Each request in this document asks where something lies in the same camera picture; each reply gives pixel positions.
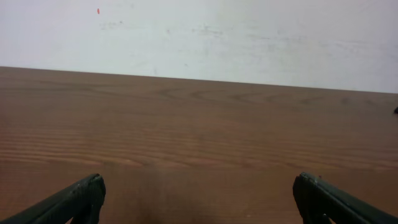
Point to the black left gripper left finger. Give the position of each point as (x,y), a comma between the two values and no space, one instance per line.
(79,203)

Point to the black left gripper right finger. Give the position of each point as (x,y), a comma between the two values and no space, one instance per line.
(320,202)

